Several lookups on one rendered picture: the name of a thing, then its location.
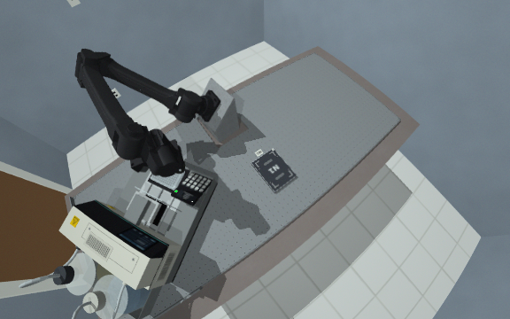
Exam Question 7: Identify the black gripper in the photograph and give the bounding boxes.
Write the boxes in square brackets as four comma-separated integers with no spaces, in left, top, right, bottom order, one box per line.
[170,139,186,174]

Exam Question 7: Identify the white multi-well plate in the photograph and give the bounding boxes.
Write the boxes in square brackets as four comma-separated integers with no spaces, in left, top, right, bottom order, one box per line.
[151,171,185,190]

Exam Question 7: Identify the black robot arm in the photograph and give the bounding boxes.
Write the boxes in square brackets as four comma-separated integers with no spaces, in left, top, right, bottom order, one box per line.
[75,49,220,177]

